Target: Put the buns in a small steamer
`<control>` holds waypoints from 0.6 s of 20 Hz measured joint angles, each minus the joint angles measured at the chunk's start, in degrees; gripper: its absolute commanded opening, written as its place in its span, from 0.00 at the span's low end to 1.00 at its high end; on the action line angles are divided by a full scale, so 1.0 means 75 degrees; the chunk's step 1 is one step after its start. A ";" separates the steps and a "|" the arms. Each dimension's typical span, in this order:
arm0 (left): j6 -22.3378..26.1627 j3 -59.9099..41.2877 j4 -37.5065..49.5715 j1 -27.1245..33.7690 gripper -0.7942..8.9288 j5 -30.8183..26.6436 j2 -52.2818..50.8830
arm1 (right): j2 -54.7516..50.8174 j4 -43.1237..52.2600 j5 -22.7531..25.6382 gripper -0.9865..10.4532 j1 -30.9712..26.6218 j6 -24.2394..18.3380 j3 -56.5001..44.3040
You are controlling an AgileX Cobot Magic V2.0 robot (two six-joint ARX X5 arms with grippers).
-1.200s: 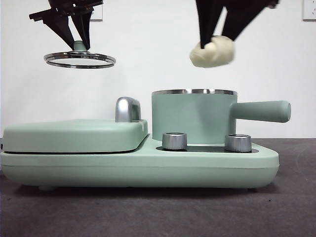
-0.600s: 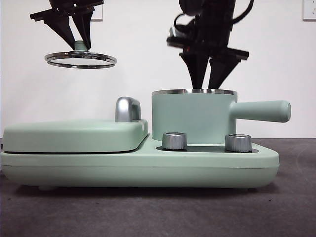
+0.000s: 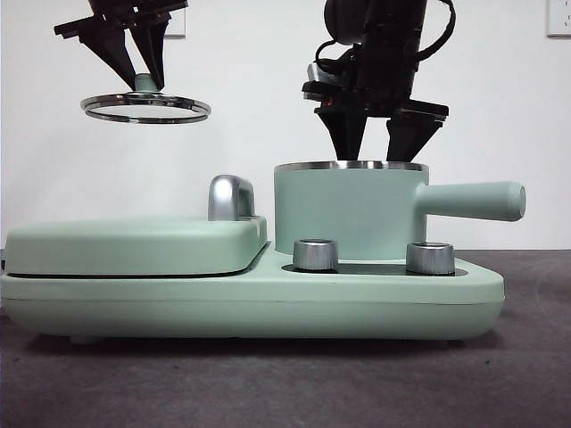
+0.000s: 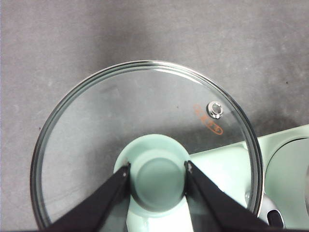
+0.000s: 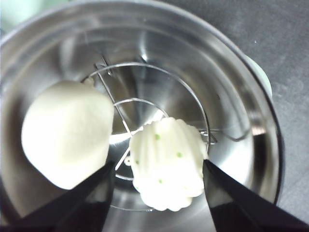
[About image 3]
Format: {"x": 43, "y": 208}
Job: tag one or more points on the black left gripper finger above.
{"x": 111, "y": 49}
{"x": 152, "y": 49}

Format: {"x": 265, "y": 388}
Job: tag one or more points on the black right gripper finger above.
{"x": 348, "y": 134}
{"x": 408, "y": 138}

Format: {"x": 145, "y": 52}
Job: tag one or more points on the glass pot lid green knob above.
{"x": 145, "y": 84}

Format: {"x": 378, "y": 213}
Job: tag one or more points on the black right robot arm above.
{"x": 392, "y": 18}

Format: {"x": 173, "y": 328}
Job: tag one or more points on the silver control knob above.
{"x": 316, "y": 256}
{"x": 430, "y": 259}

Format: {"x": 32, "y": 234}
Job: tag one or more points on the black control panel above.
{"x": 370, "y": 268}

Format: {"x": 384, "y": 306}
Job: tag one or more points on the mint green breakfast machine base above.
{"x": 267, "y": 303}

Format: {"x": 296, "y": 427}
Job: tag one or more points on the mint green griddle cover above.
{"x": 134, "y": 245}

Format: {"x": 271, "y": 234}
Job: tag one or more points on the white wall socket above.
{"x": 560, "y": 18}
{"x": 177, "y": 24}

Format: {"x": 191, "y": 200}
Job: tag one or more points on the pale grey right camera box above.
{"x": 319, "y": 72}

